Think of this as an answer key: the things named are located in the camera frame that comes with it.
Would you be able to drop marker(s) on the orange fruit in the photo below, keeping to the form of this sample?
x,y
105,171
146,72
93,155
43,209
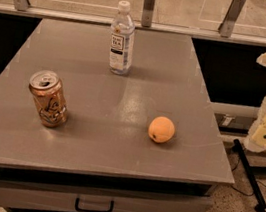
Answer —
x,y
161,130

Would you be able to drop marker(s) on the clear plastic tea bottle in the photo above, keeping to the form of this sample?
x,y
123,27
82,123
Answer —
x,y
122,39

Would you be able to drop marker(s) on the grey cabinet with drawers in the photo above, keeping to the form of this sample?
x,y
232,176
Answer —
x,y
103,152

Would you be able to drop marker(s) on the black floor stand bar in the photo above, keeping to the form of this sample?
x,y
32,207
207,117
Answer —
x,y
261,206

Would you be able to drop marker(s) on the orange soda can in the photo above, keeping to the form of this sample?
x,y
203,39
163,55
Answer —
x,y
47,91

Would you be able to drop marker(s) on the middle metal railing bracket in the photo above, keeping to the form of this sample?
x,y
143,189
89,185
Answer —
x,y
148,11

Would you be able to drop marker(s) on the right metal railing bracket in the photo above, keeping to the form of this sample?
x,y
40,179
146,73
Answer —
x,y
227,25

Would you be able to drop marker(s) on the black drawer handle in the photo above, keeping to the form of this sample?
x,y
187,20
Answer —
x,y
83,206

